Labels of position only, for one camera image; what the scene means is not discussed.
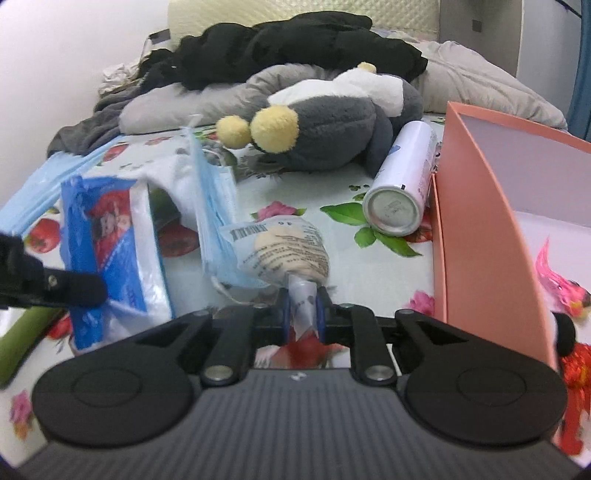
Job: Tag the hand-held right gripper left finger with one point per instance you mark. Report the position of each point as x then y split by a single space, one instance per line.
286 318

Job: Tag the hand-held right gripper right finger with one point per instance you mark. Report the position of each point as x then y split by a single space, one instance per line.
320 318

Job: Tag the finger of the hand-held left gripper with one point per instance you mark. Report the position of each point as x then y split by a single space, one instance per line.
74 290

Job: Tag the blue white tissue packet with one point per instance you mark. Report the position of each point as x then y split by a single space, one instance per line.
120 240

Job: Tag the clear packet with round bun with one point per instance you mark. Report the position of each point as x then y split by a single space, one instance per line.
281 249

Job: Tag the pink cardboard box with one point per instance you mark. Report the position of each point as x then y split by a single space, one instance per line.
471 230

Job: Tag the pink feathered toy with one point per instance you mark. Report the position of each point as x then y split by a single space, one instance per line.
554 281

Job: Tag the floral printed bed sheet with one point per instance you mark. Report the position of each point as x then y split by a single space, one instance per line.
369 286

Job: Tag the green plush roll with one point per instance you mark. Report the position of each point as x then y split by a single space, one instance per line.
23 341

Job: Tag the stack of blue face masks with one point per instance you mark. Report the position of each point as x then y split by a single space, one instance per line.
41 184

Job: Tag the single blue face mask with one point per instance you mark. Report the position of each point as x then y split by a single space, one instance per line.
214 207

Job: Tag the dark grey cloth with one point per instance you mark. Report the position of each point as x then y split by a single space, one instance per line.
83 134

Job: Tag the white spray can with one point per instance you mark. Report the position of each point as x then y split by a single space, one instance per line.
406 166

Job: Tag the grey white penguin plush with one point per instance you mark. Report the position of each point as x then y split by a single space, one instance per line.
323 124

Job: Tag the white crumpled garment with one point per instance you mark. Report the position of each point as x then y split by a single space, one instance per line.
117 76

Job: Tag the black garment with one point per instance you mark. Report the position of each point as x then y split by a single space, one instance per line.
300 46

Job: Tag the grey duvet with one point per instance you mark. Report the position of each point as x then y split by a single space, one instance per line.
471 78

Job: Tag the cream quilted headboard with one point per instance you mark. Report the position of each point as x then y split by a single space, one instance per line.
406 14

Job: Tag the blue curtain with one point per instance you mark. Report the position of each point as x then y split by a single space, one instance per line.
581 106

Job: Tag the wall switch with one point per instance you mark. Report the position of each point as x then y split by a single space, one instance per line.
478 26

